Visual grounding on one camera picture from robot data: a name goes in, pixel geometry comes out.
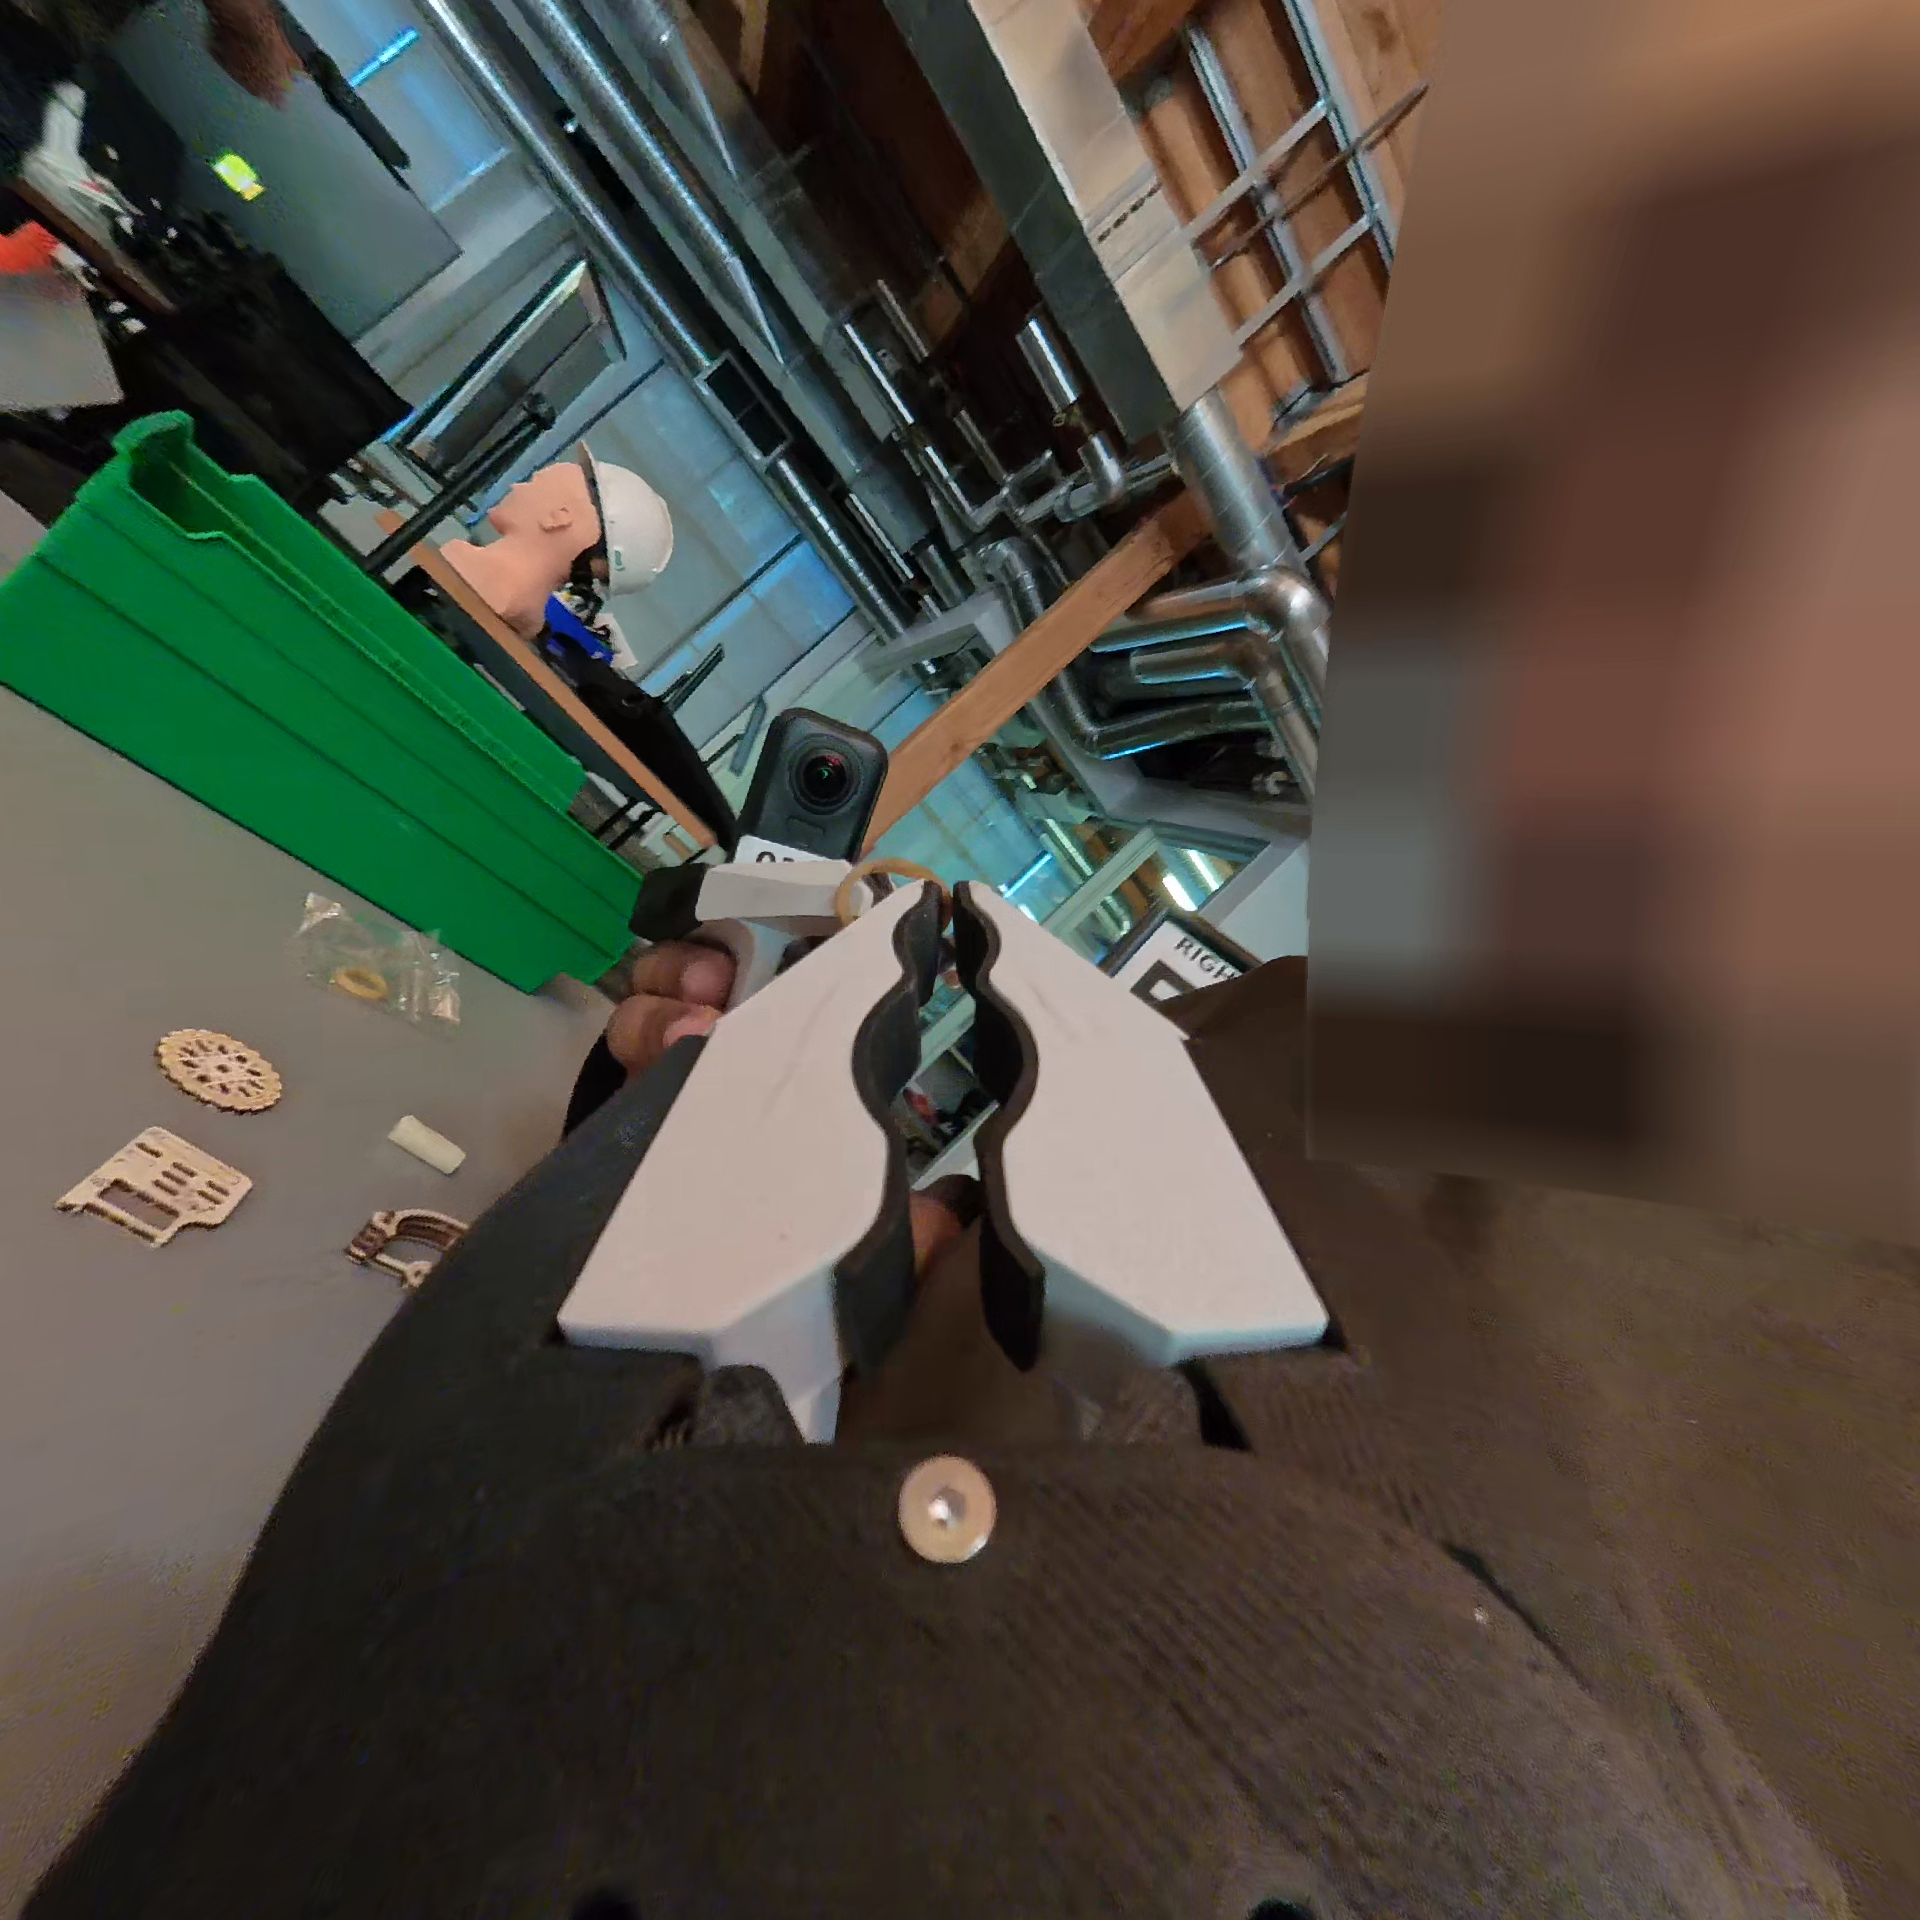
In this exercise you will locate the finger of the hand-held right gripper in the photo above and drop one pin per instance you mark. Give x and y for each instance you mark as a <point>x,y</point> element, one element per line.
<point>765,897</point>

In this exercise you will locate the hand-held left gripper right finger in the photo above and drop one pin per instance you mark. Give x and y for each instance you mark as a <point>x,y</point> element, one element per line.
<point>1155,1200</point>

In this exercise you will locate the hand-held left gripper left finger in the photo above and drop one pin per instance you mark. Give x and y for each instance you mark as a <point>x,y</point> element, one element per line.
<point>722,1200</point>

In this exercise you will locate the wooden model vehicle assembly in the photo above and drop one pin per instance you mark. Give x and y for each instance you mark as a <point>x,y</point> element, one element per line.
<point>406,1244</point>

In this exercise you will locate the person's right hand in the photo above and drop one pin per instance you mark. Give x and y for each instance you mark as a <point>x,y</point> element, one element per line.
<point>676,1013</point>

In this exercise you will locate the black white marker board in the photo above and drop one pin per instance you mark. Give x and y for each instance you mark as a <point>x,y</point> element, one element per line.
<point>1184,968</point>

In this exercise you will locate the wooden beam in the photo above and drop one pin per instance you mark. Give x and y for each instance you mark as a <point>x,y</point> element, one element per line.
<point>1051,661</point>

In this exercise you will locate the small blue object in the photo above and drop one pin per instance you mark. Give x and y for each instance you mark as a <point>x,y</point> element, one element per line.
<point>580,621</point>

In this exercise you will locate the small white cylinder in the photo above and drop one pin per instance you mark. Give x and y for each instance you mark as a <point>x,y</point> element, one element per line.
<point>428,1144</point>

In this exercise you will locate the white hard hat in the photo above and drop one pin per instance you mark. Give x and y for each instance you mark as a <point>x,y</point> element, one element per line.
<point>629,523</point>

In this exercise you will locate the wooden side table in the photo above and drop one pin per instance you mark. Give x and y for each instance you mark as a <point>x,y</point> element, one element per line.
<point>524,645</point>

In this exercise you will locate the clear plastic bag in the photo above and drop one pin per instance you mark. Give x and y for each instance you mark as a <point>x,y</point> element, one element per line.
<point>406,960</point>

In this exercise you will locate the tan rubber band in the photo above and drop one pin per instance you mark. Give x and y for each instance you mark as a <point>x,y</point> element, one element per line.
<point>360,984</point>

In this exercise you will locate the black metal pole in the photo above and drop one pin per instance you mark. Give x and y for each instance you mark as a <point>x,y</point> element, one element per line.
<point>482,434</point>

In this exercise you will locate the green plastic crate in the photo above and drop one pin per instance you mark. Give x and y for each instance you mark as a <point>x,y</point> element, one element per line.
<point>300,704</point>

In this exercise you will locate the silver ceiling pipes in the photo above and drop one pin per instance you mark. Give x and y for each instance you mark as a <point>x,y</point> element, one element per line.
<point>1244,510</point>

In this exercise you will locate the small wooden gear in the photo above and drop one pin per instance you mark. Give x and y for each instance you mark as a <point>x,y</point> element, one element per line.
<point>221,1070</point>

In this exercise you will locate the slotted wooden grid piece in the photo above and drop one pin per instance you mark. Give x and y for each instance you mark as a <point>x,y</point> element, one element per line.
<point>150,1188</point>

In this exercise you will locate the black workbench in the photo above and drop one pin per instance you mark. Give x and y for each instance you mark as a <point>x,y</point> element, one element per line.
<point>255,358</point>

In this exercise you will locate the grey cabinet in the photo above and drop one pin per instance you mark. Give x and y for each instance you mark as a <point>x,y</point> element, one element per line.
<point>316,165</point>

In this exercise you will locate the yellow green label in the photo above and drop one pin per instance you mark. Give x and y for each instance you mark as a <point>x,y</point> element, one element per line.
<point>236,173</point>

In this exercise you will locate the grey flat panel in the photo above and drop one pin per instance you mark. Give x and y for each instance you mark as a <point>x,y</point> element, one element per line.
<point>53,346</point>

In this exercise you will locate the orange object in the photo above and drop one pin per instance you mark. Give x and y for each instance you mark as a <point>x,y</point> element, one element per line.
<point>30,248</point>

